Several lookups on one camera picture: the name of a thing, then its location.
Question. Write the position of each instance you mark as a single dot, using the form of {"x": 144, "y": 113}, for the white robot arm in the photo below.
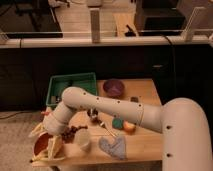
{"x": 182, "y": 122}

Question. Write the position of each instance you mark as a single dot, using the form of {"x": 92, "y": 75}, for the purple bowl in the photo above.
{"x": 113, "y": 88}

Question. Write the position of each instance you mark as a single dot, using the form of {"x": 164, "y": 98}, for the red bowl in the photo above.
{"x": 41, "y": 143}

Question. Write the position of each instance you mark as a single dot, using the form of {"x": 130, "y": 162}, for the teal round toy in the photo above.
{"x": 117, "y": 123}

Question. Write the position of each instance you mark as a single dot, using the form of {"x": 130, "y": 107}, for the metal spoon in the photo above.
{"x": 103, "y": 125}

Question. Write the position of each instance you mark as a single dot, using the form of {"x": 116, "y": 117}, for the green plastic bin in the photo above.
{"x": 58, "y": 83}

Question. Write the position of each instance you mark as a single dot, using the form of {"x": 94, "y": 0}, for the white plastic cup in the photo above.
{"x": 82, "y": 139}

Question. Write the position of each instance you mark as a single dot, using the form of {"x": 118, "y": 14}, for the blue heart-shaped cloth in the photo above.
{"x": 116, "y": 149}

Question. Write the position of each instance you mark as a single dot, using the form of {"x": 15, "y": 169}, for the dark grape bunch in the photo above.
{"x": 69, "y": 134}

